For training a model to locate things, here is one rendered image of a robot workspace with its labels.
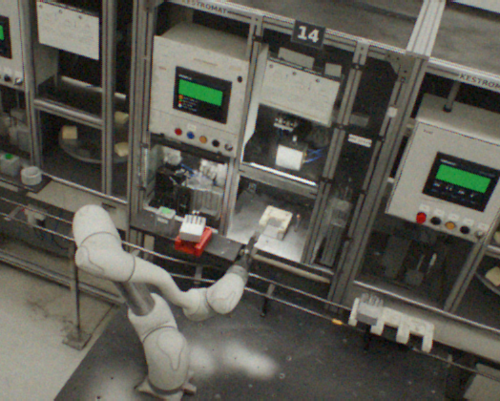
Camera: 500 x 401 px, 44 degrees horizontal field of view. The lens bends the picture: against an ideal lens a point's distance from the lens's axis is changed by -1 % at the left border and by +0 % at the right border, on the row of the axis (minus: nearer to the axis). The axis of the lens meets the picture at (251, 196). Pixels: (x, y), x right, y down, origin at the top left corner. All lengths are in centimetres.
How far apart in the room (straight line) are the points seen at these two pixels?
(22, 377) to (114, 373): 97
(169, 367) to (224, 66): 121
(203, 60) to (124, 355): 129
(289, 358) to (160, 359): 65
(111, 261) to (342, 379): 125
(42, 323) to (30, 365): 29
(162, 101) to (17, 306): 173
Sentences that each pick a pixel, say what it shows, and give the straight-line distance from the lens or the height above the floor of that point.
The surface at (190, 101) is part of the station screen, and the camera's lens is 265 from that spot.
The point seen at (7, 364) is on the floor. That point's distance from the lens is 367.
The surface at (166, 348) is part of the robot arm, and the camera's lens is 247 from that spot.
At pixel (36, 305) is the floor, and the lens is 392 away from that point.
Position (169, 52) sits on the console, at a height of 178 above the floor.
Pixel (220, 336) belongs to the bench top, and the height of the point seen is 68.
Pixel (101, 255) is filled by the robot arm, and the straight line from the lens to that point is 207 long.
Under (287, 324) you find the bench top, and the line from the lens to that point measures 299.
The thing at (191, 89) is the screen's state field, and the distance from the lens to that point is 262.
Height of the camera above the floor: 288
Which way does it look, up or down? 37 degrees down
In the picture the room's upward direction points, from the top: 10 degrees clockwise
